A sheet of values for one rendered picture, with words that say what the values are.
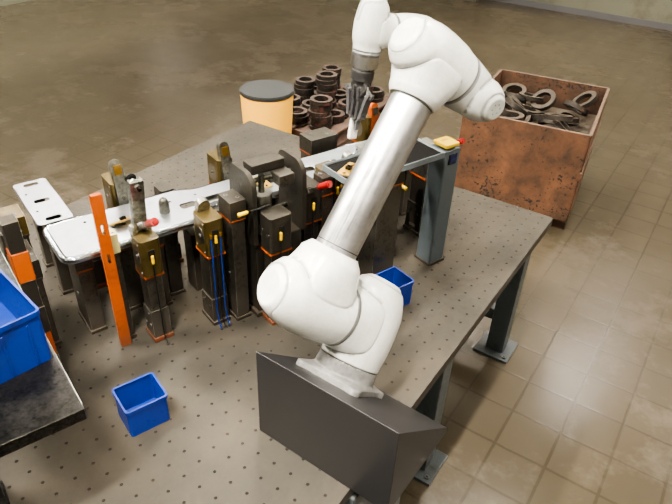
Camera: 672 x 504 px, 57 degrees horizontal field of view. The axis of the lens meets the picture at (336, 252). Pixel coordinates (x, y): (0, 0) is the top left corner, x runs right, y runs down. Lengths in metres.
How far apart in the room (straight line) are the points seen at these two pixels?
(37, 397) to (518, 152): 3.00
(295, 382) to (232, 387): 0.37
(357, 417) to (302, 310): 0.25
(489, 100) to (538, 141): 2.24
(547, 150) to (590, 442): 1.70
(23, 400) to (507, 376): 2.07
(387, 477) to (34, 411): 0.72
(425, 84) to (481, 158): 2.47
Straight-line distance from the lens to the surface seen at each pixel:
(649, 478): 2.73
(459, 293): 2.11
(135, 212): 1.69
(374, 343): 1.47
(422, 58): 1.38
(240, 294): 1.89
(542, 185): 3.81
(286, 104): 4.07
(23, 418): 1.33
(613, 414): 2.90
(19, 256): 1.63
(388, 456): 1.36
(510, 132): 3.73
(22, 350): 1.39
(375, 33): 1.97
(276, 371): 1.43
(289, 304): 1.30
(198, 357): 1.84
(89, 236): 1.86
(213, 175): 2.16
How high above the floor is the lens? 1.96
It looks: 34 degrees down
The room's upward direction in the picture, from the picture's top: 3 degrees clockwise
